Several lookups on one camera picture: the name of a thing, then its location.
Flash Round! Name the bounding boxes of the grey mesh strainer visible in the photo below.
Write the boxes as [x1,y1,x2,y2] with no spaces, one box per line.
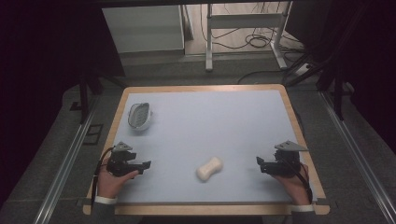
[127,102,153,132]

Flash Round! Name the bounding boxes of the white soap bar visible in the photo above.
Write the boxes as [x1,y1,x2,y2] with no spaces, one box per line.
[195,156,224,183]

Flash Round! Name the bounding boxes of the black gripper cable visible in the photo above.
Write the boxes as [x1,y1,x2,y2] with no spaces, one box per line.
[284,160,314,205]
[90,146,115,209]

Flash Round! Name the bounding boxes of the person's left hand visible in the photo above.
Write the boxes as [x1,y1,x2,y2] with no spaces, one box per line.
[96,158,140,200]

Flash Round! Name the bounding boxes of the black metal stand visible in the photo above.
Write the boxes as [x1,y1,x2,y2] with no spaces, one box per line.
[68,69,128,125]

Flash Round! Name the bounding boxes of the white cabinet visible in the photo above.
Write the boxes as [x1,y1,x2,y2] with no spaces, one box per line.
[101,4,186,54]

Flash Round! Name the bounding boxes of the black floor cables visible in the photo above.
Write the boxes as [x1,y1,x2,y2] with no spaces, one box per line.
[200,1,307,86]

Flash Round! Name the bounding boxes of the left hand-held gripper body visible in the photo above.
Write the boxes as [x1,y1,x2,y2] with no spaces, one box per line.
[106,141,138,178]

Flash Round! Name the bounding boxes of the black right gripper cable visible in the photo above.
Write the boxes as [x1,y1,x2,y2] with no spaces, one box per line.
[284,160,314,205]

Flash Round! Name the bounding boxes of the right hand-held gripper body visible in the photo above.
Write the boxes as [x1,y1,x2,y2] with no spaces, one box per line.
[273,140,309,179]

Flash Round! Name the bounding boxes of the black tripod stand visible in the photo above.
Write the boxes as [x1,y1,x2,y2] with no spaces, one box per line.
[282,3,375,122]

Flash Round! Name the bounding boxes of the person's right hand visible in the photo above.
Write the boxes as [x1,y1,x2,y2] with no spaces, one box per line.
[272,162,311,206]

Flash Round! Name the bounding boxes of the wooden table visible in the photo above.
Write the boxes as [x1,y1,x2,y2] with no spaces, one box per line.
[82,83,331,217]

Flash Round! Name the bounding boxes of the aluminium rail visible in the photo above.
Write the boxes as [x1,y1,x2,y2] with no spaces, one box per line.
[319,90,396,224]
[32,96,100,224]

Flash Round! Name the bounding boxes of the white metal stand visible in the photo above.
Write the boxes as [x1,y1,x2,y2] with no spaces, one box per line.
[205,1,294,73]

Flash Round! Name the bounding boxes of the pale blue table mat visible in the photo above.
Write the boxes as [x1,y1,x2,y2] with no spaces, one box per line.
[113,90,318,205]

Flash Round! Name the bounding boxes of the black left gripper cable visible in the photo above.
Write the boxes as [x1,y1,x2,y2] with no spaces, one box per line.
[90,146,115,209]

